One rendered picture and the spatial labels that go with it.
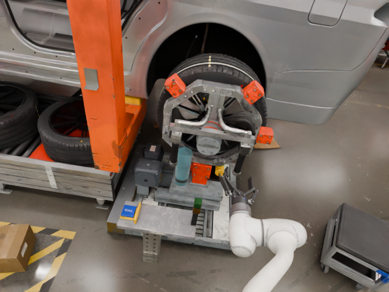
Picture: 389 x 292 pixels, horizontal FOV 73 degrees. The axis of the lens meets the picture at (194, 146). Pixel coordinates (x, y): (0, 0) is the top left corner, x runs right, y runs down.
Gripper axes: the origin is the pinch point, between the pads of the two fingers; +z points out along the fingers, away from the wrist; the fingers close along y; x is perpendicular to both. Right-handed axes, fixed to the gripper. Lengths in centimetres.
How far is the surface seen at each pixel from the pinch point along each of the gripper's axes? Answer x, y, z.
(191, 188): -62, -1, 38
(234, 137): 12.9, -9.9, 9.2
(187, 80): 16, -40, 36
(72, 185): -88, -80, 24
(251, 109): 21.1, -3.7, 28.0
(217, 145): 1.2, -12.5, 13.9
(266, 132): 11.7, 12.6, 30.2
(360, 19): 78, 31, 66
